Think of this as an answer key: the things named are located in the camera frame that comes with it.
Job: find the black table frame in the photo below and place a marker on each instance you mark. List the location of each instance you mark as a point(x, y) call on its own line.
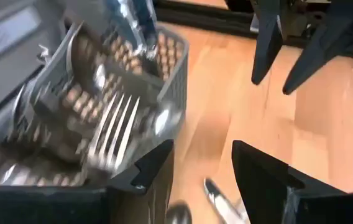
point(210, 18)

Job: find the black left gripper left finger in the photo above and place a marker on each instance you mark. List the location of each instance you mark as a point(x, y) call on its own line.
point(39, 205)

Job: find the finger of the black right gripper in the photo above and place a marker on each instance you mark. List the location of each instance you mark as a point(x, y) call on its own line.
point(266, 37)
point(335, 31)

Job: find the steel fork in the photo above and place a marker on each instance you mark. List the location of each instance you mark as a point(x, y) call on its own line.
point(114, 130)

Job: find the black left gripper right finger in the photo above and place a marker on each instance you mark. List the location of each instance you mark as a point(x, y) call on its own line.
point(266, 186)

